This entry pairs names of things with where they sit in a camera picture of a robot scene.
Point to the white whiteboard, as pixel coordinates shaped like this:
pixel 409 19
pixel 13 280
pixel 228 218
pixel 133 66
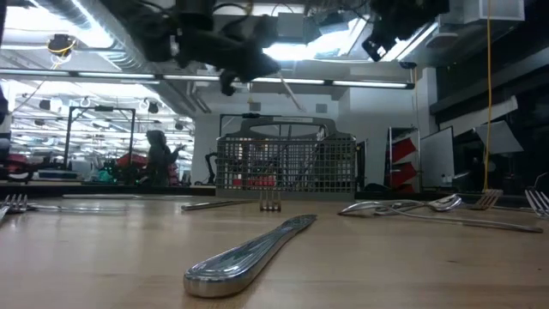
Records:
pixel 437 156

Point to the black ceiling security camera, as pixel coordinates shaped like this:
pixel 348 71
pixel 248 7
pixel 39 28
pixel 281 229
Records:
pixel 407 65

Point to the grey ceiling box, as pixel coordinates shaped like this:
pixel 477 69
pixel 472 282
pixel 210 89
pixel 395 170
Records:
pixel 291 28

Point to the white tilted panel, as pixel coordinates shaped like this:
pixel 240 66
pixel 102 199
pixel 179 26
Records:
pixel 504 137

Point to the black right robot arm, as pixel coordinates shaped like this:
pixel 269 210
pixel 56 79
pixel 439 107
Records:
pixel 412 10

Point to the silver fork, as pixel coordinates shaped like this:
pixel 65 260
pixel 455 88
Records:
pixel 270 201
pixel 486 199
pixel 17 204
pixel 538 204

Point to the white ceiling unit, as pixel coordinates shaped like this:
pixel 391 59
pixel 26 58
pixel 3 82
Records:
pixel 480 10

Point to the black aluminium table frame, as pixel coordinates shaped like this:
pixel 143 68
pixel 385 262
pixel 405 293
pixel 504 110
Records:
pixel 107 190

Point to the grey plastic silverware caddy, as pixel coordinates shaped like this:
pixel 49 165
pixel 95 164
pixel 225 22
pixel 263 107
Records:
pixel 285 171

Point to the black metal frame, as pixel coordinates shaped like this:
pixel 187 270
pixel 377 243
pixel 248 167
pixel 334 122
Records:
pixel 68 137

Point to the shelf rack with red bins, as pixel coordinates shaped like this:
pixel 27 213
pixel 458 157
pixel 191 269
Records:
pixel 403 159

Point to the person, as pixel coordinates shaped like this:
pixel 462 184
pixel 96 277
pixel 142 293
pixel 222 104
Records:
pixel 161 159

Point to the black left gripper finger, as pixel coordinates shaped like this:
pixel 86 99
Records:
pixel 263 53
pixel 259 73

